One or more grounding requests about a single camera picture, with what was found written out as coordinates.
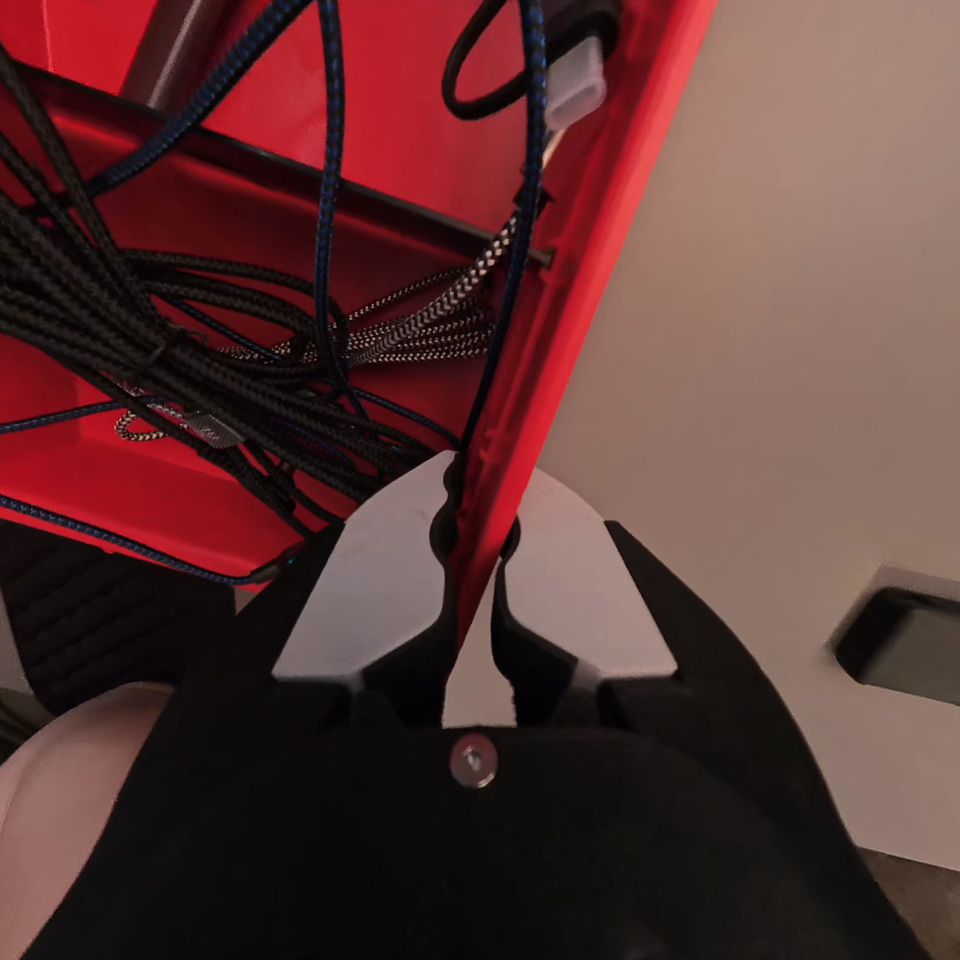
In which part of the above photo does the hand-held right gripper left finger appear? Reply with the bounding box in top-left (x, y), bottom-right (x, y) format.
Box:
top-left (271, 448), bottom-right (460, 727)

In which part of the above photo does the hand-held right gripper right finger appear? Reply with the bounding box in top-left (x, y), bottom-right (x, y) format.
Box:
top-left (492, 467), bottom-right (681, 726)

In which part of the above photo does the red plastic bin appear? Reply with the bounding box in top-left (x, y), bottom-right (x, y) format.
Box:
top-left (0, 0), bottom-right (715, 646)

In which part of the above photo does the black ribbed panel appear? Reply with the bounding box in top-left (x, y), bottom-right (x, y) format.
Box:
top-left (0, 521), bottom-right (260, 717)

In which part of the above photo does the rectangular table grommet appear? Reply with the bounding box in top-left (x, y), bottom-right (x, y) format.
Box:
top-left (827, 562), bottom-right (960, 708)

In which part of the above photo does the black white braided cable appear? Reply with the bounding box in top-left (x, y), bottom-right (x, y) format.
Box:
top-left (112, 210), bottom-right (526, 444)

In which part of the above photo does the black braided cable bundle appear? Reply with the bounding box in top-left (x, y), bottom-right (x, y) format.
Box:
top-left (0, 45), bottom-right (459, 541)

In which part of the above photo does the black cable with capped plug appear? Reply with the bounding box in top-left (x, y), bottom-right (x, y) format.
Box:
top-left (441, 0), bottom-right (625, 144)

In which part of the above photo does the blue black braided cable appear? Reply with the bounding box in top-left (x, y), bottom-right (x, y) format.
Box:
top-left (0, 0), bottom-right (552, 594)

